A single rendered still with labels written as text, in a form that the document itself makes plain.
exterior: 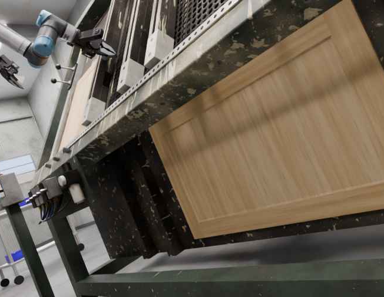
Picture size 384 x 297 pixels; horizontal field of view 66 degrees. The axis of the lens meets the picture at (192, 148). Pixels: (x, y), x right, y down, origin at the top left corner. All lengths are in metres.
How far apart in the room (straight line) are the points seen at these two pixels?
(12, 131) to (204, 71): 11.98
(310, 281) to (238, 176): 0.43
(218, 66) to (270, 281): 0.61
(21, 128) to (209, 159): 11.81
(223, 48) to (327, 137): 0.39
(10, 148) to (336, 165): 11.95
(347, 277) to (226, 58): 0.60
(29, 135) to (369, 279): 12.38
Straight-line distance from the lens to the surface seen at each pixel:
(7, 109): 12.97
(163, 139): 1.31
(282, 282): 0.91
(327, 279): 0.85
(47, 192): 1.57
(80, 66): 2.26
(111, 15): 1.81
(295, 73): 0.94
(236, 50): 0.79
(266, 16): 0.73
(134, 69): 1.19
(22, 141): 12.59
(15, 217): 2.00
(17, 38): 1.57
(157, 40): 1.05
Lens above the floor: 0.56
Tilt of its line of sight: 3 degrees up
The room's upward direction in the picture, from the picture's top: 23 degrees counter-clockwise
